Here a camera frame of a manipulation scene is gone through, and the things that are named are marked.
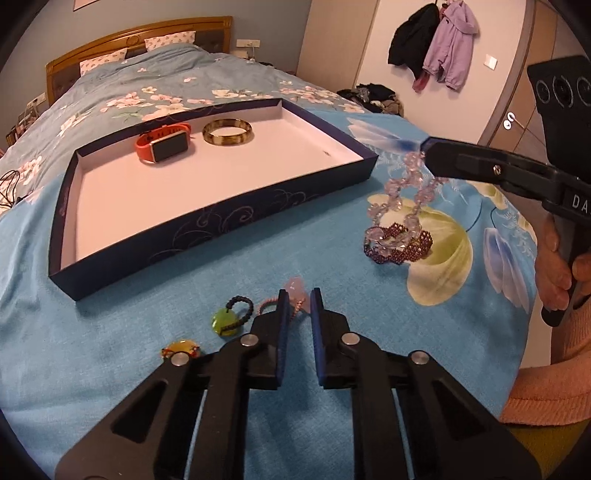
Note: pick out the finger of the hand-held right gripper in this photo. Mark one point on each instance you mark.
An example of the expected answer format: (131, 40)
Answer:
(443, 157)

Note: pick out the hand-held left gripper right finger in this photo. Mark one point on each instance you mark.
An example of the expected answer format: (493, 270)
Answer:
(316, 337)

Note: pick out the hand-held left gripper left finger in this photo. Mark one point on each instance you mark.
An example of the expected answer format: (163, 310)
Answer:
(284, 337)

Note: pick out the yellow red pendant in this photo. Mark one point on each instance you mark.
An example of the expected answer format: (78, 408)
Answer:
(182, 346)

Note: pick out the dark blue shallow box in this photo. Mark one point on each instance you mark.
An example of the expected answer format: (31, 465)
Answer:
(184, 184)

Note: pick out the person's right forearm pink sleeve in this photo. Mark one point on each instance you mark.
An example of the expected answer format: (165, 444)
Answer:
(554, 392)

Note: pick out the person's right hand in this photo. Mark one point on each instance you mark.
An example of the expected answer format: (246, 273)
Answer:
(549, 277)

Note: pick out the wooden door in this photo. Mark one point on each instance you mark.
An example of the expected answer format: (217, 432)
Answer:
(512, 92)

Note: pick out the pile of dark clothes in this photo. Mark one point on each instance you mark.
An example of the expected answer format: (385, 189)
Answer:
(374, 94)

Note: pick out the purple jacket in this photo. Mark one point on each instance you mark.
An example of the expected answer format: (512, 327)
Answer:
(450, 41)

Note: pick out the black jacket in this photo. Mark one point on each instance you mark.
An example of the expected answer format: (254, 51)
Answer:
(411, 37)

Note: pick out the beige wardrobe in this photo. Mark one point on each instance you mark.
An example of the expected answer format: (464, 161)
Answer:
(337, 41)

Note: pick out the amber bangle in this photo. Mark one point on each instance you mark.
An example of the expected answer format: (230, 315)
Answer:
(212, 138)

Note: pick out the orange smart watch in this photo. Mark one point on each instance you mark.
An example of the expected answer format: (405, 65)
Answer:
(168, 148)

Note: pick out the yellow green garment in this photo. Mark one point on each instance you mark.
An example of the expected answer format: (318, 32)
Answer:
(545, 452)

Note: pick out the blue floral duvet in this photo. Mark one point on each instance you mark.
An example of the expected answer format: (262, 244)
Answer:
(138, 87)

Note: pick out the floral white pillow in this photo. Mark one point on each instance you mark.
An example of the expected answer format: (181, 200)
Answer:
(104, 60)
(168, 40)

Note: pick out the wooden bed headboard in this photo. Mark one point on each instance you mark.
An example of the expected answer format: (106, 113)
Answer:
(138, 34)

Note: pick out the stack of books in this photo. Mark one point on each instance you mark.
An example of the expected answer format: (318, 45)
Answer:
(23, 122)

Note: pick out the framed flower picture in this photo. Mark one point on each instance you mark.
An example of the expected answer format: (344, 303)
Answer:
(99, 3)

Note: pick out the white light switch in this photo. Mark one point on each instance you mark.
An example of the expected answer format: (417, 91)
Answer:
(491, 61)

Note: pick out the white wall outlet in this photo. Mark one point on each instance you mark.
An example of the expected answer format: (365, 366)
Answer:
(248, 44)

